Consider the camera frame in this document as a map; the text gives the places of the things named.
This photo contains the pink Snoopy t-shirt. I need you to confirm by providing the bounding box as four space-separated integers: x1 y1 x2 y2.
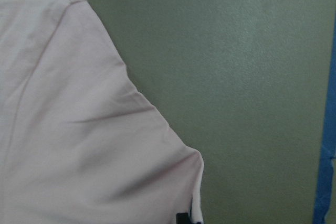
1 0 204 223

